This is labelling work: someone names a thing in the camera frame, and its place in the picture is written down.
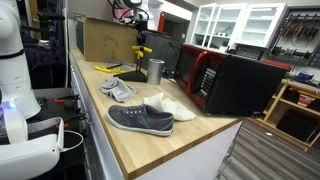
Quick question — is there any wooden shelf unit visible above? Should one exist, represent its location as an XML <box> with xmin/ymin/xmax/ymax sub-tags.
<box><xmin>248</xmin><ymin>79</ymin><xmax>320</xmax><ymax>153</ymax></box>

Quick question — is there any red and black microwave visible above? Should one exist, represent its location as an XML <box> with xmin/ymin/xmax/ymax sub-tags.
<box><xmin>172</xmin><ymin>43</ymin><xmax>290</xmax><ymax>117</ymax></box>

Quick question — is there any red fire extinguisher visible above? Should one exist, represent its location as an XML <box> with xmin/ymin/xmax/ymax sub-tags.
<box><xmin>157</xmin><ymin>12</ymin><xmax>166</xmax><ymax>34</ymax></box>

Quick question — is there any grey canvas shoe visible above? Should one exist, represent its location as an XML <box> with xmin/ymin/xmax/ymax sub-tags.
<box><xmin>106</xmin><ymin>103</ymin><xmax>175</xmax><ymax>137</ymax></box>

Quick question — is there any grey metal cup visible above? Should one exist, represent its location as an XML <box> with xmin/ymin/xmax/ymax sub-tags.
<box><xmin>146</xmin><ymin>58</ymin><xmax>166</xmax><ymax>86</ymax></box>

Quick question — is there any large orange black clamp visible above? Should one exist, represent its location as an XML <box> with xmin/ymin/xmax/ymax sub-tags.
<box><xmin>54</xmin><ymin>112</ymin><xmax>88</xmax><ymax>130</ymax></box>

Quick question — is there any blue flat tool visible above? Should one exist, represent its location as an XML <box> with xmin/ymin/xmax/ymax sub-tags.
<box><xmin>105</xmin><ymin>59</ymin><xmax>134</xmax><ymax>68</ymax></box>

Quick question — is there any white glass door cabinet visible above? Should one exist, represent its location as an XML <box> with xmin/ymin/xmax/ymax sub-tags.
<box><xmin>190</xmin><ymin>2</ymin><xmax>288</xmax><ymax>51</ymax></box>

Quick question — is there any small orange black clamp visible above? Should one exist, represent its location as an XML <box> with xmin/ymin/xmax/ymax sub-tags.
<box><xmin>54</xmin><ymin>94</ymin><xmax>81</xmax><ymax>104</ymax></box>

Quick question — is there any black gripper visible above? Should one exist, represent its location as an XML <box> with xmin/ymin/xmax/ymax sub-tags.
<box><xmin>132</xmin><ymin>9</ymin><xmax>150</xmax><ymax>48</ymax></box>

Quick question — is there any dark grey cabinet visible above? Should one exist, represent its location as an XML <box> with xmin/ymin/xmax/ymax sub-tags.
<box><xmin>137</xmin><ymin>30</ymin><xmax>184</xmax><ymax>72</ymax></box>

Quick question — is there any blue object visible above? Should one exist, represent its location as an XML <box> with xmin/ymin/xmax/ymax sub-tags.
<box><xmin>294</xmin><ymin>71</ymin><xmax>315</xmax><ymax>84</ymax></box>

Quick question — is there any black crate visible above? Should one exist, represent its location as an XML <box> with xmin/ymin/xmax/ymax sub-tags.
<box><xmin>234</xmin><ymin>44</ymin><xmax>268</xmax><ymax>62</ymax></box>

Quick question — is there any teal object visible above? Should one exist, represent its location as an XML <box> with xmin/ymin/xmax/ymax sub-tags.
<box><xmin>161</xmin><ymin>67</ymin><xmax>175</xmax><ymax>80</ymax></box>

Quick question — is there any red box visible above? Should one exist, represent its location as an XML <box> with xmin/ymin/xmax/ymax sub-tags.
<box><xmin>297</xmin><ymin>93</ymin><xmax>316</xmax><ymax>108</ymax></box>

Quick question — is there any grey cloth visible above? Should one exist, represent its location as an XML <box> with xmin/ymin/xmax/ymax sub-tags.
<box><xmin>100</xmin><ymin>77</ymin><xmax>137</xmax><ymax>103</ymax></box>

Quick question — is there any white cloth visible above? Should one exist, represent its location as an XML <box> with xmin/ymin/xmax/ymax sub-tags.
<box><xmin>142</xmin><ymin>92</ymin><xmax>198</xmax><ymax>122</ymax></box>

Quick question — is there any short yellow T-handle hex key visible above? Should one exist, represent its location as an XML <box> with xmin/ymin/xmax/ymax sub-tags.
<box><xmin>134</xmin><ymin>50</ymin><xmax>144</xmax><ymax>72</ymax></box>

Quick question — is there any white cable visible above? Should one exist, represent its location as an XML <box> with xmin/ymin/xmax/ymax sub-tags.
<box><xmin>59</xmin><ymin>129</ymin><xmax>85</xmax><ymax>154</ymax></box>

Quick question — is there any white counter cabinet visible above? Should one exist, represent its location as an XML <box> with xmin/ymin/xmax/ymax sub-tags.
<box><xmin>68</xmin><ymin>49</ymin><xmax>244</xmax><ymax>180</ymax></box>

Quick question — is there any black storage bin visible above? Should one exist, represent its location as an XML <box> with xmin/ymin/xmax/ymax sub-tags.
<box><xmin>275</xmin><ymin>108</ymin><xmax>320</xmax><ymax>144</ymax></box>

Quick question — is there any cardboard box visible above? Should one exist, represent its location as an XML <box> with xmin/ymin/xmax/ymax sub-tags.
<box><xmin>75</xmin><ymin>15</ymin><xmax>140</xmax><ymax>64</ymax></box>

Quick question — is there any black pegboard tool rack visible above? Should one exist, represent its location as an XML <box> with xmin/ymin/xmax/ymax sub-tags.
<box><xmin>268</xmin><ymin>5</ymin><xmax>320</xmax><ymax>69</ymax></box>

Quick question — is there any long yellow handled tool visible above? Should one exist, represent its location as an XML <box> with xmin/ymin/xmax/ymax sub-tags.
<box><xmin>93</xmin><ymin>65</ymin><xmax>113</xmax><ymax>74</ymax></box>

